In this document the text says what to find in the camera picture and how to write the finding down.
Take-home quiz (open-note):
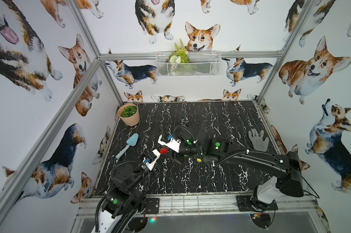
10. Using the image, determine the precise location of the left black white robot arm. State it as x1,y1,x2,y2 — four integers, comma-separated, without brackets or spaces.
92,148,168,233

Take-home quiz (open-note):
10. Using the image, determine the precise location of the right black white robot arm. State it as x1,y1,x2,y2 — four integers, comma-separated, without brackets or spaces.
159,126,304,204

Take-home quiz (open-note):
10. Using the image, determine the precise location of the light blue garden trowel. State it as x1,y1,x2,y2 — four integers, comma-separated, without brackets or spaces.
115,133,139,160

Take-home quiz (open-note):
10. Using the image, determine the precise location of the beige pot with green plant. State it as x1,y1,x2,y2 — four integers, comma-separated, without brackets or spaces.
118,103,140,126

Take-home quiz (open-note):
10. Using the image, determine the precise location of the grey rubber glove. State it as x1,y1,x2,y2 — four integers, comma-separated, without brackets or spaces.
248,129,269,152

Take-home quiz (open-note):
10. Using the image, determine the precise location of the green fern plant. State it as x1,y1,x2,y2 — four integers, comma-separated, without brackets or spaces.
168,39,190,64

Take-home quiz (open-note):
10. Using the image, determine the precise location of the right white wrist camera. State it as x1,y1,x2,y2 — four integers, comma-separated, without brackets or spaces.
158,135,181,153

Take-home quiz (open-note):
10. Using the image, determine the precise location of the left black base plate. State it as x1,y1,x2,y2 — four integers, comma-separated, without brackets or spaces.
145,198,160,215

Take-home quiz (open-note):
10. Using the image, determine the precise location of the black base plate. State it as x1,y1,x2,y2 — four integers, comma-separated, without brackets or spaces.
145,198,160,215
236,195,278,213

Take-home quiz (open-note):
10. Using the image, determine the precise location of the white wire wall basket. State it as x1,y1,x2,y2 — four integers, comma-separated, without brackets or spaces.
156,51,222,77

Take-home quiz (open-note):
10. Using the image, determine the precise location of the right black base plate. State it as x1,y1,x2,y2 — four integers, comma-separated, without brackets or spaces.
236,195,278,213

